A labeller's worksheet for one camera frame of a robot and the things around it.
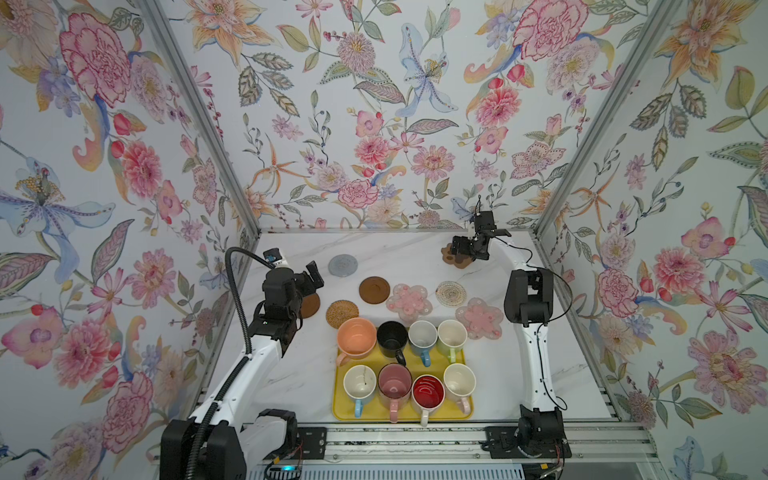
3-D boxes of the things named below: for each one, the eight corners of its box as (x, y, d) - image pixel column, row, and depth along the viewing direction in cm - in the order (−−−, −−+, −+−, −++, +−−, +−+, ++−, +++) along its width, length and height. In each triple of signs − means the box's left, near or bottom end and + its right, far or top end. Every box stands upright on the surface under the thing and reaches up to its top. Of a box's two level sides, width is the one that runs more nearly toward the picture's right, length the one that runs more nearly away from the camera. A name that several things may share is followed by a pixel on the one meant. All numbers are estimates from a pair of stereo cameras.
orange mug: (338, 368, 87) (334, 358, 81) (341, 329, 95) (339, 317, 89) (375, 368, 87) (375, 358, 81) (376, 329, 95) (376, 317, 89)
